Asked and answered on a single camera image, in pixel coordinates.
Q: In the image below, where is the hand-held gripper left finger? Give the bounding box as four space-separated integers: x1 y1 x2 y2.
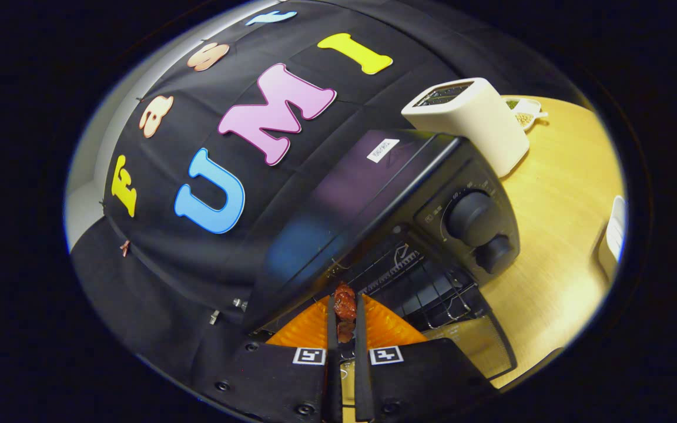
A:
195 296 342 423

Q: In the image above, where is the small white rectangular dish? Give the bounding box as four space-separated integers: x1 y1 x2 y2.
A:
598 196 628 283

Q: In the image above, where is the white bread toaster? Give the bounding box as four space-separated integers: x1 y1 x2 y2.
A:
401 78 531 179

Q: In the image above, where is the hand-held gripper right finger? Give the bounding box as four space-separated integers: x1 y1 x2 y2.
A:
355 294 499 423

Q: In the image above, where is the black toaster oven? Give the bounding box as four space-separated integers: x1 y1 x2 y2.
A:
243 129 521 382

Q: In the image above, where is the small white bean dish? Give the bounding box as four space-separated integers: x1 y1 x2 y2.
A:
503 97 549 132

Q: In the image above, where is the dried red meat strip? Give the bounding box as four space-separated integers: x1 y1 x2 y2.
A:
333 283 357 344

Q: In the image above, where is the black backdrop cloth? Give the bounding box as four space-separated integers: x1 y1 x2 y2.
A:
70 0 586 400

